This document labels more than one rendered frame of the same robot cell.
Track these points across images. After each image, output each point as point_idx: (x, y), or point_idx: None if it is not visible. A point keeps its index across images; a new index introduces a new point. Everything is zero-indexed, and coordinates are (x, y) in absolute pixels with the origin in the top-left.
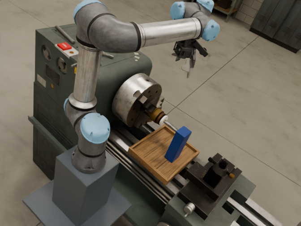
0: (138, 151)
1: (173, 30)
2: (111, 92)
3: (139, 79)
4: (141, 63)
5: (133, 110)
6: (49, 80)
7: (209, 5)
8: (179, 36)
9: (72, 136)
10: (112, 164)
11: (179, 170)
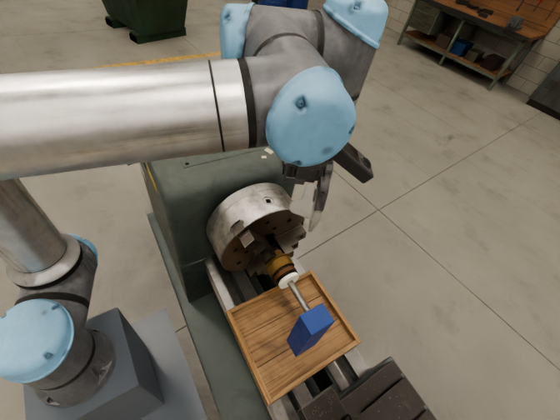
0: (242, 319)
1: (59, 119)
2: (205, 213)
3: (250, 197)
4: (273, 164)
5: (235, 252)
6: (144, 173)
7: (361, 17)
8: (120, 145)
9: (173, 258)
10: (120, 387)
11: (302, 380)
